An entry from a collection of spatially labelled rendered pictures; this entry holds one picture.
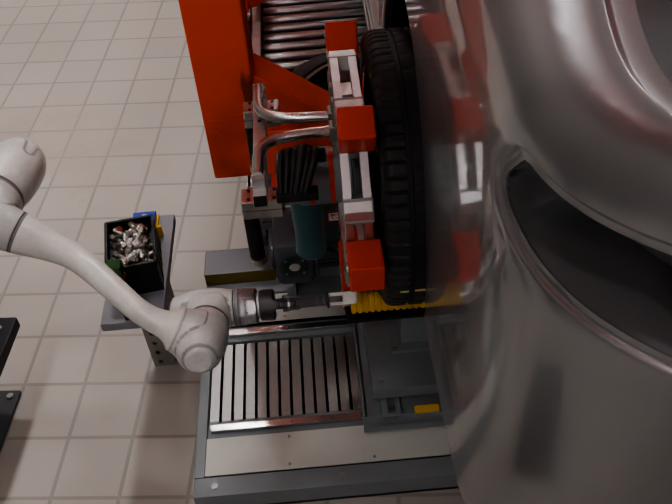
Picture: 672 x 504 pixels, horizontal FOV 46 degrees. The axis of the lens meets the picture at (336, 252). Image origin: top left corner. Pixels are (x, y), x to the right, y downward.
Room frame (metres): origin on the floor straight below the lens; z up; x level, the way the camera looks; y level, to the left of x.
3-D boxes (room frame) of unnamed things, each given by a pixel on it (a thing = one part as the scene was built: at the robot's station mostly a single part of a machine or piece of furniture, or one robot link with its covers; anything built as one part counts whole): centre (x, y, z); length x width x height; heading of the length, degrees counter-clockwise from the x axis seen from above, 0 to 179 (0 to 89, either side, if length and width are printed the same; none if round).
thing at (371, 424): (1.49, -0.22, 0.13); 0.50 x 0.36 x 0.10; 1
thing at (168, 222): (1.63, 0.57, 0.44); 0.43 x 0.17 x 0.03; 1
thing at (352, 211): (1.49, -0.05, 0.85); 0.54 x 0.07 x 0.54; 1
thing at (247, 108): (1.65, 0.16, 0.93); 0.09 x 0.05 x 0.05; 91
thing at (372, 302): (1.37, -0.15, 0.51); 0.29 x 0.06 x 0.06; 91
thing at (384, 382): (1.49, -0.22, 0.32); 0.40 x 0.30 x 0.28; 1
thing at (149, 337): (1.66, 0.57, 0.21); 0.10 x 0.10 x 0.42; 1
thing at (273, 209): (1.31, 0.15, 0.93); 0.09 x 0.05 x 0.05; 91
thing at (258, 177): (1.39, 0.07, 1.03); 0.19 x 0.18 x 0.11; 91
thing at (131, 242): (1.61, 0.57, 0.51); 0.20 x 0.14 x 0.13; 9
